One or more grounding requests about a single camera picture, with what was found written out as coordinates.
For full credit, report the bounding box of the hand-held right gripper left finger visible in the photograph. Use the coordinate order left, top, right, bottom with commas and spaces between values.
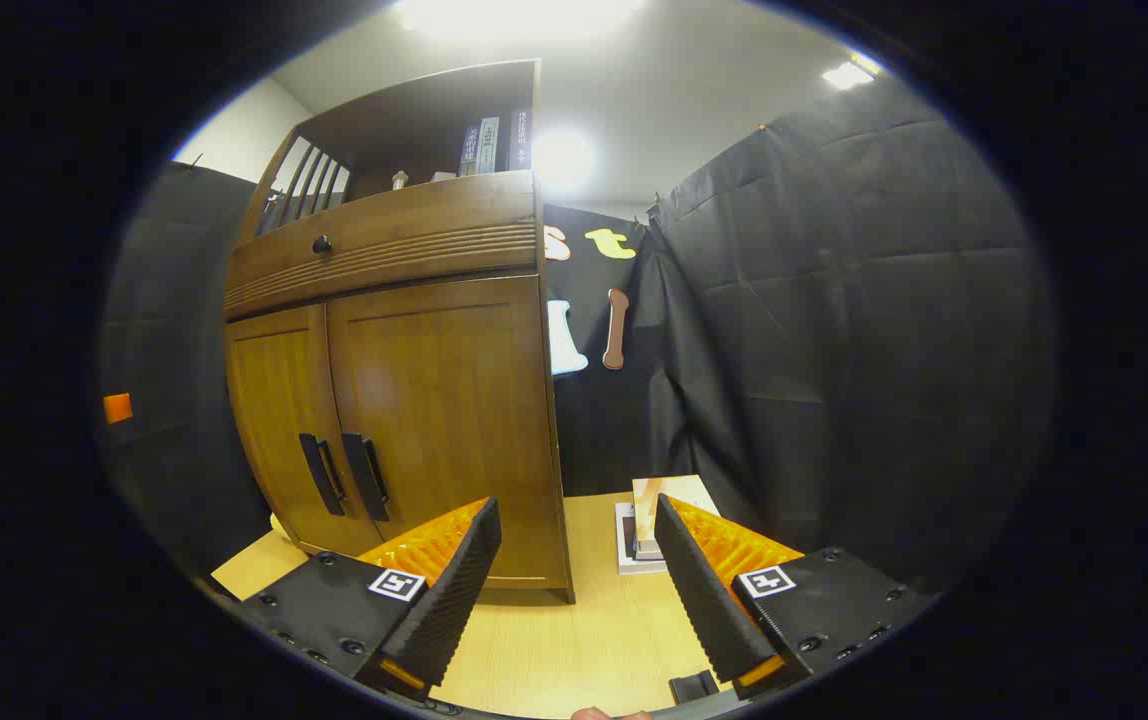
234, 497, 503, 701

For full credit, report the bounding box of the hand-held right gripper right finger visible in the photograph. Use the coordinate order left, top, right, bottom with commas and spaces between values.
654, 493, 940, 701

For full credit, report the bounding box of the black door handle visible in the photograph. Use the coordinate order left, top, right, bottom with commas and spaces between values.
298, 433, 347, 518
341, 432, 392, 523

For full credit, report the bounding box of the wooden shoe cabinet door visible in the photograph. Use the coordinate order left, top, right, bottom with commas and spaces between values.
224, 303, 385, 559
326, 275, 575, 591

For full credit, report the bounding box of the wooden double-door shoe cabinet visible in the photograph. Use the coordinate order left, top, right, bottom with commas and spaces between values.
222, 58, 577, 605

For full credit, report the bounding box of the wooden cabinet drawer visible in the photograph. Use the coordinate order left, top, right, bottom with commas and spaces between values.
224, 172, 540, 321

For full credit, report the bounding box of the white book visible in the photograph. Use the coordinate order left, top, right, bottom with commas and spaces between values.
615, 502, 671, 576

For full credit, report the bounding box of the small black clip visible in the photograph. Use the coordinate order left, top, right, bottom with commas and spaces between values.
669, 670, 721, 705

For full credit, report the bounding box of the cream book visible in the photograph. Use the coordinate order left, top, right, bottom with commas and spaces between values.
632, 475, 721, 561

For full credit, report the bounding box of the black backdrop cloth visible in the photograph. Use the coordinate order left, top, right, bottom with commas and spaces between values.
99, 85, 1055, 601

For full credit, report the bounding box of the round bright lamp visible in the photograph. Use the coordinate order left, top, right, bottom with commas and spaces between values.
532, 128, 597, 196

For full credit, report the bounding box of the small ceiling light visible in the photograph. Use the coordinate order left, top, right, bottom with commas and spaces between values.
822, 55, 881, 92

